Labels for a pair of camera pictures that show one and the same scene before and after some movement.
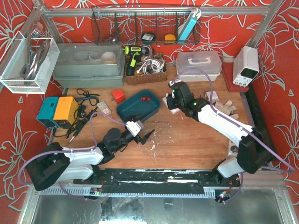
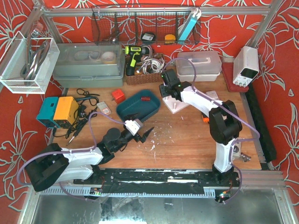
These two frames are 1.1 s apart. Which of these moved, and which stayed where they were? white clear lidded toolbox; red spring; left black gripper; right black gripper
Moved: right black gripper
Stayed: red spring; white clear lidded toolbox; left black gripper
